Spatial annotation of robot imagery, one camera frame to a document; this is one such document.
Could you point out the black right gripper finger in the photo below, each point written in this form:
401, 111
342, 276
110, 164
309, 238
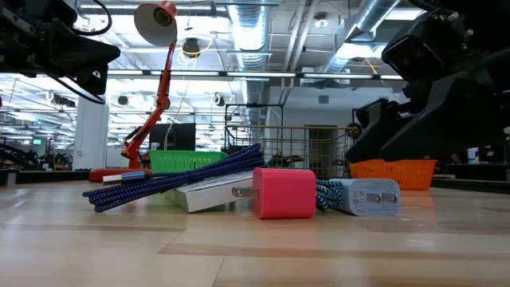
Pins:
458, 119
374, 119

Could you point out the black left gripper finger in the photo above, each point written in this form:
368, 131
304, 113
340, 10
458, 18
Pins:
87, 44

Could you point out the light blue wall charger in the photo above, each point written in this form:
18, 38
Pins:
358, 197

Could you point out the pink wall charger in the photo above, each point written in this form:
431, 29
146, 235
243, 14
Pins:
283, 193

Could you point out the white box with barcode label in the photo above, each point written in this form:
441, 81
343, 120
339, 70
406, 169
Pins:
207, 195

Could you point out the orange plastic basket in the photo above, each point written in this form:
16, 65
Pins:
398, 173

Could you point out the red desk lamp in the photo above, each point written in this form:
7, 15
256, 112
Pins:
151, 30

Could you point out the white pillar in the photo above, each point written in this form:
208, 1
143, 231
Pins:
91, 135

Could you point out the overhead light bar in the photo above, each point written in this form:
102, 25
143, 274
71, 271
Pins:
259, 74

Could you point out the black background monitor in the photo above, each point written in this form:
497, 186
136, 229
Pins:
179, 137

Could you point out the green plastic basket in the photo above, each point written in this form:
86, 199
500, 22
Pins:
179, 161

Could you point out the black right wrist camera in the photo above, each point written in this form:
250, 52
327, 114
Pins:
414, 57

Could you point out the silver ventilation duct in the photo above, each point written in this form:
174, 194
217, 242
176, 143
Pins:
249, 28
374, 16

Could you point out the black overhead camera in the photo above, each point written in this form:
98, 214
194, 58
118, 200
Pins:
192, 47

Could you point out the black aluminium table frame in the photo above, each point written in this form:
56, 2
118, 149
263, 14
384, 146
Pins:
48, 176

